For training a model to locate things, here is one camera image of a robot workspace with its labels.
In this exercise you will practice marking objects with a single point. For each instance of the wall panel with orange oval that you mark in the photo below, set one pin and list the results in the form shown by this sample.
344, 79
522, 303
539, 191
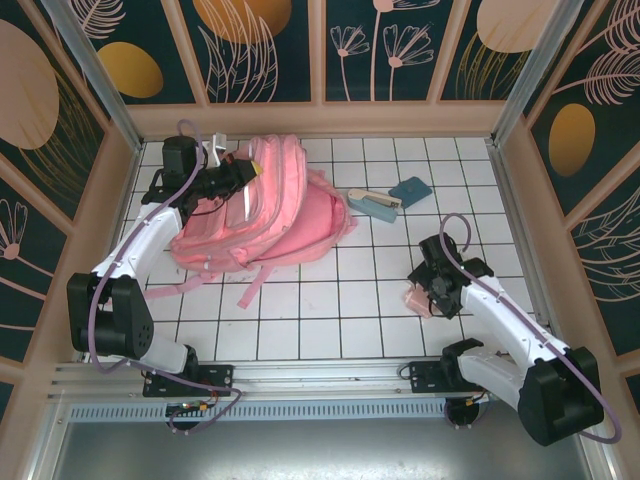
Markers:
130, 70

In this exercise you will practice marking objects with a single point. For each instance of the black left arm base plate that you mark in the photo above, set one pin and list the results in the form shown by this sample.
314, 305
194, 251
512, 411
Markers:
215, 380

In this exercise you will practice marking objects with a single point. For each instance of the small pink box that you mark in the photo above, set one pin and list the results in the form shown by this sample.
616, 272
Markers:
415, 300

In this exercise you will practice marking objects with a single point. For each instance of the wall panel oval and fern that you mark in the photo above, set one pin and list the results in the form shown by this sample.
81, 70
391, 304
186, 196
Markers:
572, 140

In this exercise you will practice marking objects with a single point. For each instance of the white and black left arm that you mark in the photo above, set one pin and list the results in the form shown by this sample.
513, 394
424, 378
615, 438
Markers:
110, 320

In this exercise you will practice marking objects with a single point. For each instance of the pink backpack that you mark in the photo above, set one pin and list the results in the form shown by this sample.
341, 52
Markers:
300, 220

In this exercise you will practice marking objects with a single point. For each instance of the aluminium frame post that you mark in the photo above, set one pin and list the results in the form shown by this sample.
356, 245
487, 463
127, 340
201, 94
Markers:
525, 75
104, 85

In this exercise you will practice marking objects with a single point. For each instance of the wall panel beige circle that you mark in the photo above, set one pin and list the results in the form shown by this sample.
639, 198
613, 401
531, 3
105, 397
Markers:
500, 25

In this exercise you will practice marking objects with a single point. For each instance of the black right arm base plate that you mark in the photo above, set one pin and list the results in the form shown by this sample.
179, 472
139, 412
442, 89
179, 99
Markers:
425, 380

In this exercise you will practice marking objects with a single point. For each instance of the wall panel large beige oval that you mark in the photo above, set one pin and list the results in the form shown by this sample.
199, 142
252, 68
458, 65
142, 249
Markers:
30, 90

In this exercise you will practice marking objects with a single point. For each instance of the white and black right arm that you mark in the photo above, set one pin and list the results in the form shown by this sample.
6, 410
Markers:
515, 320

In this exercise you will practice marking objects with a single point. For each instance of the blue and beige stapler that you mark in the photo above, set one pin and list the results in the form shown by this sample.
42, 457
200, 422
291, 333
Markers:
375, 212

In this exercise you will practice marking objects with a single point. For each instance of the wall panel small pink flowers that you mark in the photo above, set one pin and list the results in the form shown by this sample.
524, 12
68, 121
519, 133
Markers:
25, 280

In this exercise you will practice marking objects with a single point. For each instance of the small teal blue box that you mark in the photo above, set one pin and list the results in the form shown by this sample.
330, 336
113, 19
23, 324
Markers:
411, 192

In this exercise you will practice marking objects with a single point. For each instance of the grey sheet metal panel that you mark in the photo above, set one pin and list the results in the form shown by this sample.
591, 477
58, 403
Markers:
320, 450

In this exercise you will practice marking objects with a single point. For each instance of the wide aluminium base rail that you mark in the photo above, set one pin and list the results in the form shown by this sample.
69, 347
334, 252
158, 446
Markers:
320, 380

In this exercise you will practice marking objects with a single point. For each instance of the wall panel with pink flowers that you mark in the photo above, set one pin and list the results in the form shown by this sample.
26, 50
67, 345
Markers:
360, 75

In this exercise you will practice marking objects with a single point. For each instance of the wall panel pink leaf outlines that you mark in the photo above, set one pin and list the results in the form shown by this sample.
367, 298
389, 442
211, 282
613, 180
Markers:
610, 260

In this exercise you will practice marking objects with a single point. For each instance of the wall panel orange circle leaves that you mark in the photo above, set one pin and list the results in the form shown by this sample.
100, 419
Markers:
250, 60

